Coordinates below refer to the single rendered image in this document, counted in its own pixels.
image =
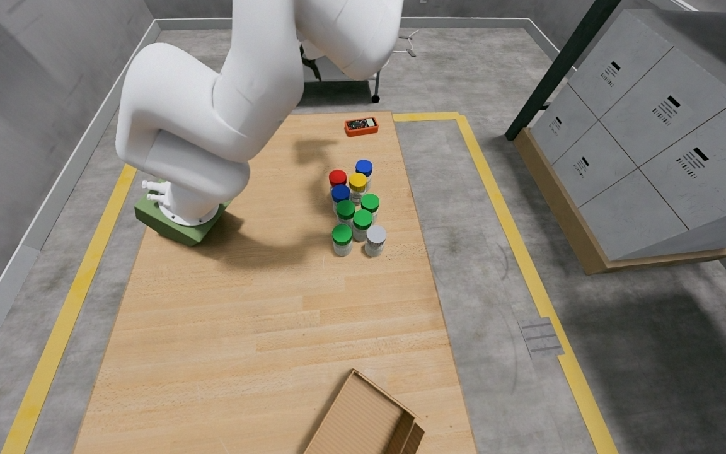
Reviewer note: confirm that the glass bottle with blue cap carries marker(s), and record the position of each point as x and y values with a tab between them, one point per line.
339	193
365	167

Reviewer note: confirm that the glass bottle with yellow cap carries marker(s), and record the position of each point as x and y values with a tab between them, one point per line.
357	186

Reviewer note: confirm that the red ribbed bottle cap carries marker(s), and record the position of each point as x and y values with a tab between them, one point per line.
337	177

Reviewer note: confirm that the brown cardboard box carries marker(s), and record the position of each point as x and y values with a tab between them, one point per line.
366	420

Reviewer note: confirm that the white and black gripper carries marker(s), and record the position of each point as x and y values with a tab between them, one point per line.
312	53

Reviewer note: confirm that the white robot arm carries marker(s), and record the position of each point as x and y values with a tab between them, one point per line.
185	124

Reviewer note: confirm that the orange digital multimeter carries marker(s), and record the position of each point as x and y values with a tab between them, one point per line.
358	127

